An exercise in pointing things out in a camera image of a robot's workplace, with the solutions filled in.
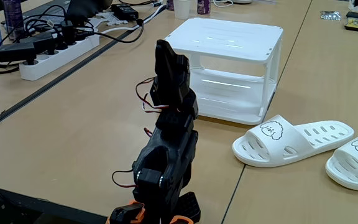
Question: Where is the black power adapter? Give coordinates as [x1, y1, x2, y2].
[110, 3, 139, 21]

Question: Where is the white paper cup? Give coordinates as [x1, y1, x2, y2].
[173, 0, 192, 20]

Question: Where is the white power strip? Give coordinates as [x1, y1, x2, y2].
[19, 33, 101, 82]

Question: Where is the dark grey laptop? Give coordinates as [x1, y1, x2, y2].
[23, 0, 73, 18]

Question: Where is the black plug adapter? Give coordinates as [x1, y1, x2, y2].
[0, 42, 37, 66]
[19, 32, 57, 56]

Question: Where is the white slipper with dog print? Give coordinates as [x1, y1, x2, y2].
[324, 131, 358, 192]
[231, 114, 356, 169]

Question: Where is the thick white cable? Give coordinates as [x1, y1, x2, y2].
[99, 3, 167, 35]

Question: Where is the black power plug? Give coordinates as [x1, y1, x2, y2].
[60, 20, 76, 47]

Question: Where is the white plastic shoe rack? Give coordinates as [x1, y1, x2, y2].
[163, 17, 284, 126]

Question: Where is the black cable with ferrite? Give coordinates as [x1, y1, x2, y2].
[82, 18, 145, 44]

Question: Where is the white printed plastic part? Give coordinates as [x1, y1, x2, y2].
[99, 11, 129, 27]
[85, 17, 105, 29]

